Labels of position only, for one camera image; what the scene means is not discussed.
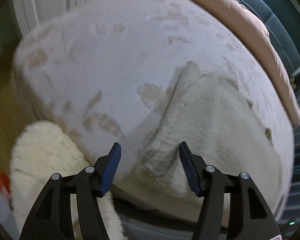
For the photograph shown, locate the teal padded headboard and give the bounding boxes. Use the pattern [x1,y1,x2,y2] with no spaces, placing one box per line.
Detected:
[237,0,300,86]

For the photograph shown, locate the white fluffy rug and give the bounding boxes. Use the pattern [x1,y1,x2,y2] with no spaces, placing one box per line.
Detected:
[11,121,125,239]

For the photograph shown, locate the cream knitted sweater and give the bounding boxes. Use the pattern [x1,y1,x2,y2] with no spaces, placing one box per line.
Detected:
[117,62,281,222]

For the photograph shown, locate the white floral bed blanket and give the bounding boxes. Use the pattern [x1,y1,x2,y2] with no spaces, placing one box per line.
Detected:
[13,0,294,218]

